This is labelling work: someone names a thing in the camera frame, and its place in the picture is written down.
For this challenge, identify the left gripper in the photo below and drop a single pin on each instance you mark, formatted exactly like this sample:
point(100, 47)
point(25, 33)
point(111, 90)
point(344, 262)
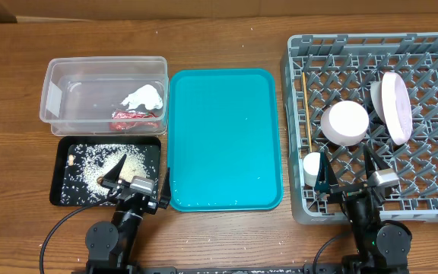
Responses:
point(112, 177)

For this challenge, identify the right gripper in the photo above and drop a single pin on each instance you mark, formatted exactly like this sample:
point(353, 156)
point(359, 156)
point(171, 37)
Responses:
point(350, 191)

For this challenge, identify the white cup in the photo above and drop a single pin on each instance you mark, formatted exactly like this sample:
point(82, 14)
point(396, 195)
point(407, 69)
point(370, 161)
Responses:
point(311, 163)

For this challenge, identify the small pink plate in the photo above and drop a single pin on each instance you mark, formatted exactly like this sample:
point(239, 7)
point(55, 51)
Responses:
point(345, 123)

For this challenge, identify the rice food scraps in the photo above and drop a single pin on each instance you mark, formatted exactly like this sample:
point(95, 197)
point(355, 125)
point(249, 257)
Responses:
point(85, 164)

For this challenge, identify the red foil snack wrapper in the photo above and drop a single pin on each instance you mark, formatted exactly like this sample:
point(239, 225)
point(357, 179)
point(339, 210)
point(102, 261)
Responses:
point(129, 119)

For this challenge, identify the large pink plate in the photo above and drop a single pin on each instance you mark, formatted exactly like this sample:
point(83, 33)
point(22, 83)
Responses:
point(396, 107)

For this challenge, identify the white napkin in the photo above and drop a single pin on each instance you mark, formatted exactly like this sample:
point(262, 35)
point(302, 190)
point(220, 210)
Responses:
point(146, 96)

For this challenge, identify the wooden chopstick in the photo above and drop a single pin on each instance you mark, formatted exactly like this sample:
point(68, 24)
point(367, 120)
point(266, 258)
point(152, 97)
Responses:
point(306, 105)

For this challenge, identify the grey bowl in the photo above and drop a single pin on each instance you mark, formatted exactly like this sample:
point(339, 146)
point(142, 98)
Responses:
point(376, 98)

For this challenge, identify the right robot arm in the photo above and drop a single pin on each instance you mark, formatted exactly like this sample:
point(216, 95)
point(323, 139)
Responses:
point(382, 246)

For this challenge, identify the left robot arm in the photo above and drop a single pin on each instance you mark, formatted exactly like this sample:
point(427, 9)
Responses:
point(110, 243)

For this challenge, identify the grey dishwasher rack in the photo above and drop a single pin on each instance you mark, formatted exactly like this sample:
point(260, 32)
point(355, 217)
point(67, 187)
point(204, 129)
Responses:
point(342, 67)

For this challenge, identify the black plastic tray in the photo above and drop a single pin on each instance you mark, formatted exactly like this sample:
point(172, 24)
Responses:
point(66, 142)

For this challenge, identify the teal serving tray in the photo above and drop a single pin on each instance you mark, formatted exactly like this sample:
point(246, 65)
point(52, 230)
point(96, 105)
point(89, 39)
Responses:
point(223, 143)

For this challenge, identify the clear plastic bin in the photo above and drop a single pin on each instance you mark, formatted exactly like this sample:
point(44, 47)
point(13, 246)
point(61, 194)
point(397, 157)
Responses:
point(80, 94)

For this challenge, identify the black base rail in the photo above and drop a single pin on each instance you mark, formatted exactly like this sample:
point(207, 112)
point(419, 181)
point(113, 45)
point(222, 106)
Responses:
point(321, 268)

